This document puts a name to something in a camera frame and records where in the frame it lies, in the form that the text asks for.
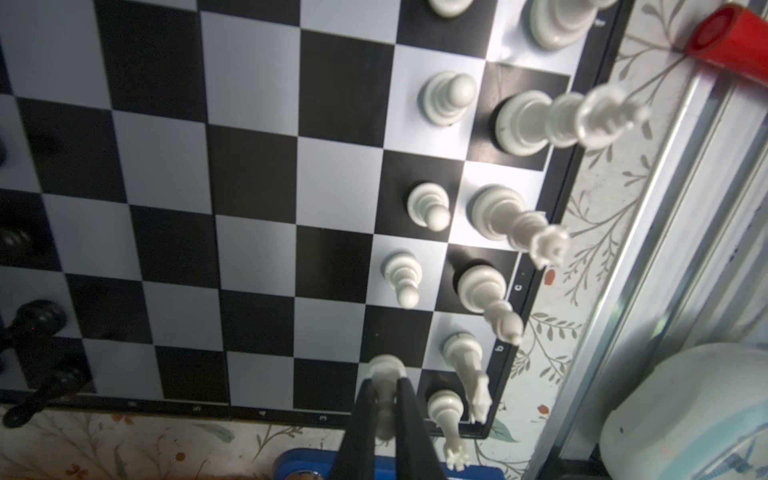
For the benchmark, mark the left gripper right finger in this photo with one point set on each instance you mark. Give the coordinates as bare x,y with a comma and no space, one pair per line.
416,458

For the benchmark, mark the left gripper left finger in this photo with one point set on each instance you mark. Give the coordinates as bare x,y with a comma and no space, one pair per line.
355,459

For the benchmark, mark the white chess pawn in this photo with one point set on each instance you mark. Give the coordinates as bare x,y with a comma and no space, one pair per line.
385,371

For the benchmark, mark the blue stapler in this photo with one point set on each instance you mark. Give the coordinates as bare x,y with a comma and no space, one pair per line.
315,461

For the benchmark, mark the red white marker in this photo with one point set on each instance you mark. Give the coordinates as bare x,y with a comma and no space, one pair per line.
732,37

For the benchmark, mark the black white chessboard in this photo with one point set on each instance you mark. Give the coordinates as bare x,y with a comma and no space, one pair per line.
238,204

